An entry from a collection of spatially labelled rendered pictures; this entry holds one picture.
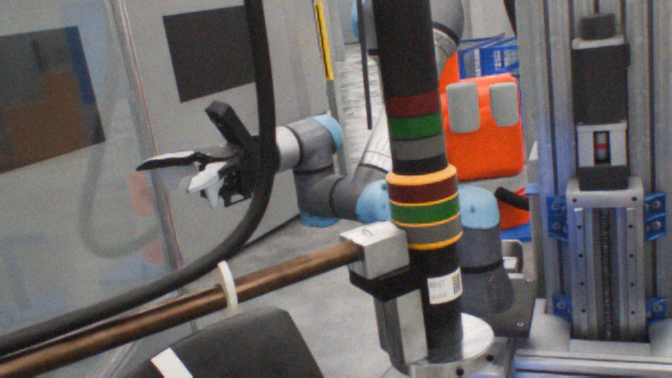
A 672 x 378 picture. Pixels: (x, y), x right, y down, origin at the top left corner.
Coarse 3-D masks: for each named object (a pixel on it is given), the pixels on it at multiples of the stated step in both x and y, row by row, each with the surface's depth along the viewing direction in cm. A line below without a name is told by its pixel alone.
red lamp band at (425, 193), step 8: (456, 176) 40; (392, 184) 40; (424, 184) 39; (432, 184) 39; (440, 184) 39; (448, 184) 39; (456, 184) 40; (392, 192) 40; (400, 192) 39; (408, 192) 39; (416, 192) 39; (424, 192) 39; (432, 192) 39; (440, 192) 39; (448, 192) 39; (392, 200) 40; (400, 200) 40; (408, 200) 39; (416, 200) 39; (424, 200) 39; (432, 200) 39
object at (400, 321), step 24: (360, 240) 39; (384, 240) 38; (360, 264) 39; (384, 264) 39; (408, 264) 40; (360, 288) 41; (384, 288) 38; (408, 288) 39; (384, 312) 42; (408, 312) 40; (384, 336) 42; (408, 336) 41; (480, 336) 43; (408, 360) 41; (432, 360) 41; (456, 360) 41; (480, 360) 41
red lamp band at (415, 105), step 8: (384, 96) 39; (408, 96) 38; (416, 96) 38; (424, 96) 38; (432, 96) 38; (440, 96) 39; (384, 104) 40; (392, 104) 39; (400, 104) 38; (408, 104) 38; (416, 104) 38; (424, 104) 38; (432, 104) 38; (440, 104) 39; (392, 112) 39; (400, 112) 38; (408, 112) 38; (416, 112) 38; (424, 112) 38
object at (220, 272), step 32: (256, 0) 33; (256, 32) 34; (256, 64) 34; (256, 192) 35; (256, 224) 35; (224, 256) 35; (160, 288) 33; (224, 288) 35; (64, 320) 32; (96, 320) 32; (0, 352) 30
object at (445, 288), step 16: (416, 256) 41; (432, 256) 40; (448, 256) 41; (432, 272) 41; (448, 272) 41; (432, 288) 41; (448, 288) 41; (432, 304) 41; (448, 304) 41; (432, 320) 42; (448, 320) 42; (432, 336) 42; (448, 336) 42
